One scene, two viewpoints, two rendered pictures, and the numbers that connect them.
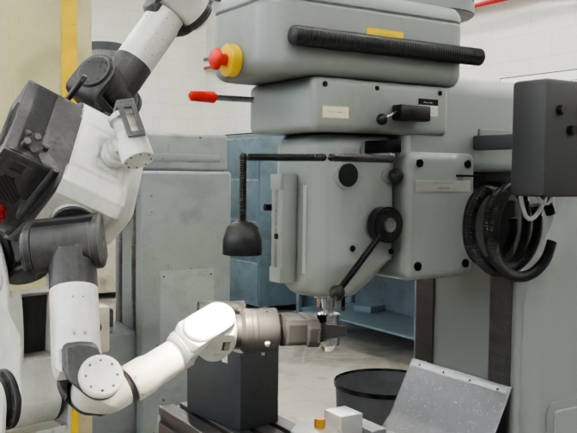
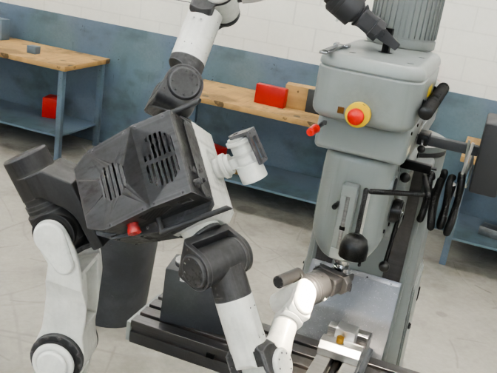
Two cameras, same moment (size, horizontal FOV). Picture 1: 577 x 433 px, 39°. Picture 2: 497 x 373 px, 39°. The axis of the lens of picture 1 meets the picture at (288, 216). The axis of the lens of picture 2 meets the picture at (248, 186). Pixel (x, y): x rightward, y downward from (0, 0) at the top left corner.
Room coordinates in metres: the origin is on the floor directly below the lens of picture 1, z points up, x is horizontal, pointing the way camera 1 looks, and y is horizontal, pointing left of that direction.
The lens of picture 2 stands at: (0.39, 1.36, 2.10)
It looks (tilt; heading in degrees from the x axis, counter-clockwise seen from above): 19 degrees down; 320
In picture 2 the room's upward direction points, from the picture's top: 9 degrees clockwise
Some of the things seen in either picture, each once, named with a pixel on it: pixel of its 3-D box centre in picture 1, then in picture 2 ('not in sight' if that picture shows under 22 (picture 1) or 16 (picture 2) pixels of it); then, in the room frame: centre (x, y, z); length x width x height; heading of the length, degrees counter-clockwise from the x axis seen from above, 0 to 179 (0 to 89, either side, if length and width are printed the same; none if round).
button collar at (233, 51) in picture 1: (230, 60); (358, 115); (1.51, 0.11, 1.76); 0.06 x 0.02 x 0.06; 32
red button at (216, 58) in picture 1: (219, 58); (356, 116); (1.50, 0.13, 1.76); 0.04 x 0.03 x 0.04; 32
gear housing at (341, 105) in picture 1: (348, 111); (373, 126); (1.66, -0.12, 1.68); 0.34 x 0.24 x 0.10; 122
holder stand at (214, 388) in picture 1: (231, 376); (200, 292); (1.99, 0.14, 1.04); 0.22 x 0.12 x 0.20; 42
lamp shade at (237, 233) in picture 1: (242, 237); (354, 245); (1.46, 0.08, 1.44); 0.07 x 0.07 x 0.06
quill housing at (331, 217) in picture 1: (331, 214); (355, 200); (1.64, -0.09, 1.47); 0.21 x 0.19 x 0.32; 32
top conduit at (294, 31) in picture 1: (391, 46); (433, 98); (1.53, -0.19, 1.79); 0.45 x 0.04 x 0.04; 122
